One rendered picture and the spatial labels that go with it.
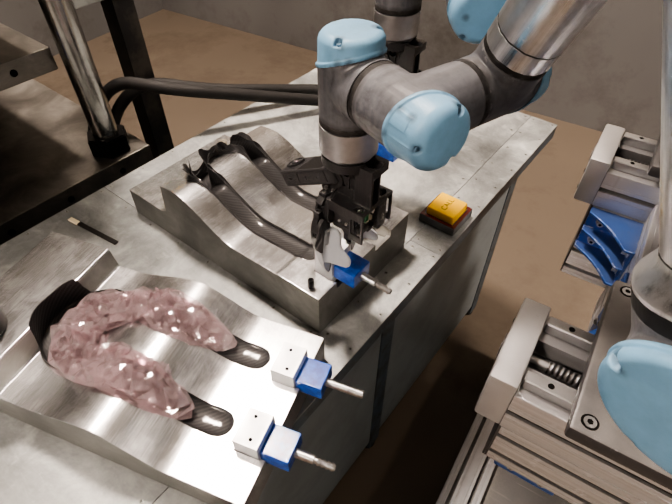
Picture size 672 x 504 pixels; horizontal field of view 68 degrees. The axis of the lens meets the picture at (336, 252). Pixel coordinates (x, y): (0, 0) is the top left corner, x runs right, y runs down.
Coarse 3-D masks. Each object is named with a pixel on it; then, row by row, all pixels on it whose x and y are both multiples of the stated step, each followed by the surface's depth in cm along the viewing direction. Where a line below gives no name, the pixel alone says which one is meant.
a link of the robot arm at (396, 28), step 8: (376, 16) 79; (384, 16) 78; (392, 16) 84; (400, 16) 84; (408, 16) 78; (416, 16) 79; (384, 24) 79; (392, 24) 78; (400, 24) 78; (408, 24) 78; (416, 24) 80; (384, 32) 80; (392, 32) 79; (400, 32) 79; (408, 32) 79; (416, 32) 81; (392, 40) 80; (400, 40) 80; (408, 40) 81
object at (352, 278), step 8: (344, 240) 79; (344, 248) 78; (352, 256) 79; (320, 264) 79; (352, 264) 77; (360, 264) 78; (368, 264) 78; (320, 272) 80; (328, 272) 79; (336, 272) 78; (344, 272) 77; (352, 272) 76; (360, 272) 77; (368, 272) 79; (344, 280) 78; (352, 280) 76; (360, 280) 78; (368, 280) 77; (376, 280) 76; (384, 288) 75
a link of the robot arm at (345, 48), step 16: (320, 32) 52; (336, 32) 52; (352, 32) 52; (368, 32) 52; (320, 48) 52; (336, 48) 51; (352, 48) 50; (368, 48) 51; (384, 48) 52; (320, 64) 53; (336, 64) 51; (352, 64) 51; (368, 64) 51; (320, 80) 55; (336, 80) 53; (352, 80) 51; (320, 96) 56; (336, 96) 53; (320, 112) 58; (336, 112) 56; (336, 128) 57; (352, 128) 57
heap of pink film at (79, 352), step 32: (64, 320) 73; (96, 320) 74; (128, 320) 74; (160, 320) 72; (192, 320) 72; (64, 352) 70; (96, 352) 69; (128, 352) 67; (96, 384) 65; (128, 384) 64; (160, 384) 66
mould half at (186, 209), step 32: (256, 128) 103; (192, 160) 107; (224, 160) 95; (288, 160) 99; (160, 192) 100; (192, 192) 89; (256, 192) 93; (160, 224) 101; (192, 224) 90; (224, 224) 88; (288, 224) 90; (384, 224) 89; (224, 256) 90; (256, 256) 84; (288, 256) 84; (384, 256) 91; (256, 288) 89; (288, 288) 81; (320, 288) 78; (352, 288) 86; (320, 320) 81
